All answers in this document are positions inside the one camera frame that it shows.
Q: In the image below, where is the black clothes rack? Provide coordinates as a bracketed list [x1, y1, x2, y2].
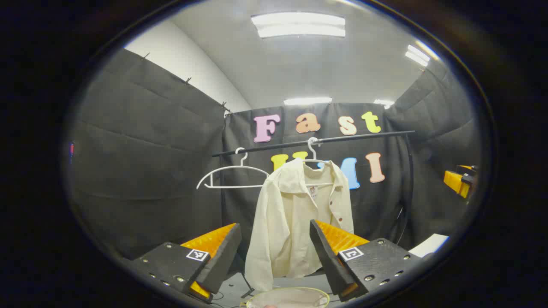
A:
[212, 130, 417, 299]

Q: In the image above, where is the white wire laundry hamper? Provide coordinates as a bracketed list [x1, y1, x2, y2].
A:
[245, 287, 331, 308]

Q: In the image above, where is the cream button shirt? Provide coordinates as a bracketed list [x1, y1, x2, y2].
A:
[244, 158, 355, 292]

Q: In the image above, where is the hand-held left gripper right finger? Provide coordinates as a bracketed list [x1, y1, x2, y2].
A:
[309, 219, 424, 302]

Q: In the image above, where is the black backdrop cloth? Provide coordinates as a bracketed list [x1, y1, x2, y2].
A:
[64, 48, 482, 274]

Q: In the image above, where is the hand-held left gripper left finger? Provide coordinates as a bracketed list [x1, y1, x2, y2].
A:
[126, 222, 242, 304]

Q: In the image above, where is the white plastic clothes hanger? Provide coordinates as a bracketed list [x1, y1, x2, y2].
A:
[302, 137, 335, 187]
[196, 148, 270, 190]

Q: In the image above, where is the white flat panel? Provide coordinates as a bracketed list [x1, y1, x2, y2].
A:
[409, 233, 449, 258]

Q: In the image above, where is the large ceiling light panel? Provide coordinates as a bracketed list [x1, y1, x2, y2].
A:
[250, 12, 346, 39]

